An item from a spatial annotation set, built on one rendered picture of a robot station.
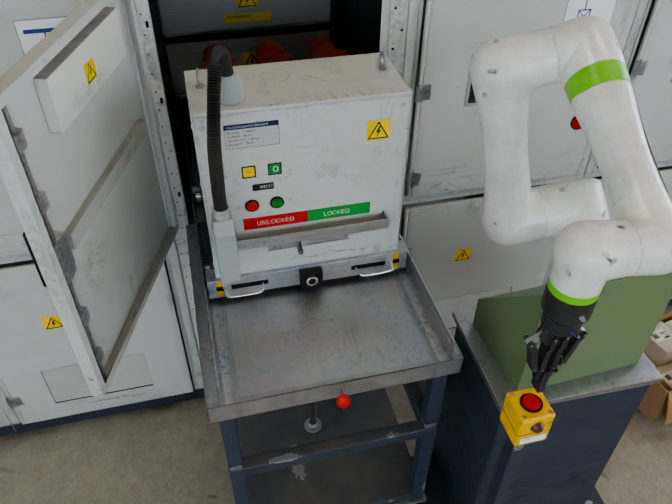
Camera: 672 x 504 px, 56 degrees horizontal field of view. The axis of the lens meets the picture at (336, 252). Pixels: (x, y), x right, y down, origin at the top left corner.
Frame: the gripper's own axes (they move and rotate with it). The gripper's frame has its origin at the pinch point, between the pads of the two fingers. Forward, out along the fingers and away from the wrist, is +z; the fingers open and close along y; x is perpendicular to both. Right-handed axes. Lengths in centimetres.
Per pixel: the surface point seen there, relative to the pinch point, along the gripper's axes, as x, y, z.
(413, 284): -45.6, 10.7, 14.1
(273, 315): -44, 50, 15
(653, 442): -27, -84, 99
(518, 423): 3.0, 4.1, 11.2
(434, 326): -29.7, 10.7, 13.8
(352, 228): -49, 28, -6
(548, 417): 4.1, -2.0, 9.6
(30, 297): -85, 118, 32
